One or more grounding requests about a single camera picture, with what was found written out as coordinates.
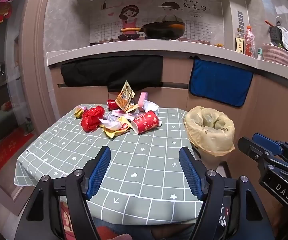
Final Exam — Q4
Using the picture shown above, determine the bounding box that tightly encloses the small pink packet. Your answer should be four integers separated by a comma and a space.
137, 92, 149, 112

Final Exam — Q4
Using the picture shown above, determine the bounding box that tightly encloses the black cloth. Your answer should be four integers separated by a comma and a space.
60, 56, 164, 92

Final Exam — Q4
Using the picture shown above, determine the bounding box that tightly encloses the black wok with yellow handle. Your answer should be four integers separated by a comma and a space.
120, 21, 186, 40

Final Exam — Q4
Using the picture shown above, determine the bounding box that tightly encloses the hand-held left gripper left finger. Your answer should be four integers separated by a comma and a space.
14, 145, 112, 240

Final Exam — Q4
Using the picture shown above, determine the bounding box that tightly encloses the red paper cup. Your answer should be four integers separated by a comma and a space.
131, 110, 160, 135

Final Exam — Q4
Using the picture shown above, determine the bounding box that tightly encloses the silver wrapper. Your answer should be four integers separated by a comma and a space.
103, 112, 119, 123

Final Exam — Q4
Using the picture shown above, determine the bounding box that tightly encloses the yellow pink wrapper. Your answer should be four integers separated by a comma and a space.
74, 106, 87, 118

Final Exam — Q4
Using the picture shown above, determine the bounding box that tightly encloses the waste bin with yellow bag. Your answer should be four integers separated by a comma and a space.
183, 105, 235, 165

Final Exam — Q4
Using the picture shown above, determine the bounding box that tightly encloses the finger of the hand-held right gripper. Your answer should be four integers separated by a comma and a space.
238, 137, 275, 167
252, 133, 288, 165

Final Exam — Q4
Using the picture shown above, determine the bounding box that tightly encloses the black grater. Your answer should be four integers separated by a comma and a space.
269, 26, 283, 47

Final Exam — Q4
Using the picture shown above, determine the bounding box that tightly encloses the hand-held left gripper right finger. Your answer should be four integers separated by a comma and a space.
179, 146, 275, 240

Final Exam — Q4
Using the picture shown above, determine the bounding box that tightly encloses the cartoon wall poster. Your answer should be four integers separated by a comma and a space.
89, 0, 223, 45

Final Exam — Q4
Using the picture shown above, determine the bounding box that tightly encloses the gas stove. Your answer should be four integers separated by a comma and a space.
89, 34, 209, 46

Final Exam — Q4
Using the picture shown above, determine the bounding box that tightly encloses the red drink can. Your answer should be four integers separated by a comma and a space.
106, 99, 121, 111

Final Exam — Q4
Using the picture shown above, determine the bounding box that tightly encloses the kitchen counter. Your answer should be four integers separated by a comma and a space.
47, 40, 288, 74

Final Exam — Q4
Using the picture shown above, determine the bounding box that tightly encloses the green checkered tablecloth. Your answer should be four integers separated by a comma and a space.
14, 104, 204, 224

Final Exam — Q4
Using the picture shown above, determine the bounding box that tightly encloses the yellow snack packet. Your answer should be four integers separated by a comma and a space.
115, 80, 136, 112

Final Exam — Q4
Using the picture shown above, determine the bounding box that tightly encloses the blue towel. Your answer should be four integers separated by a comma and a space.
189, 56, 254, 108

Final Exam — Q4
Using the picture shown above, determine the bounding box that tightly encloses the white paper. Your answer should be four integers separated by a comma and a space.
143, 100, 159, 113

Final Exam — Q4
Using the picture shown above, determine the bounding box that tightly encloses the orange capped plastic bottle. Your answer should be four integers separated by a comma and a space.
244, 25, 255, 57

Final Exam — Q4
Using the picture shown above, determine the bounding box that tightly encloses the pink plastic basket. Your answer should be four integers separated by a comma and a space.
262, 43, 288, 68

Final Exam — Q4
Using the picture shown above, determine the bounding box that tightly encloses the dark sauce bottle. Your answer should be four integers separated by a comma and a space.
234, 28, 245, 54

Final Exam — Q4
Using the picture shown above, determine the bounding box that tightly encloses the white pink wrapper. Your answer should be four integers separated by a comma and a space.
114, 110, 144, 121

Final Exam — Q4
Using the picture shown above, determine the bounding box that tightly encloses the red floor mat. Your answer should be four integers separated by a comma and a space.
0, 127, 35, 177

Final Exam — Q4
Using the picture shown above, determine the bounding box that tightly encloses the yellow white wrapper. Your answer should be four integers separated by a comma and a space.
103, 121, 132, 139

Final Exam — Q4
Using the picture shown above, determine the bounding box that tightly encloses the red wrapper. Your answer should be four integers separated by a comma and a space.
81, 106, 105, 132

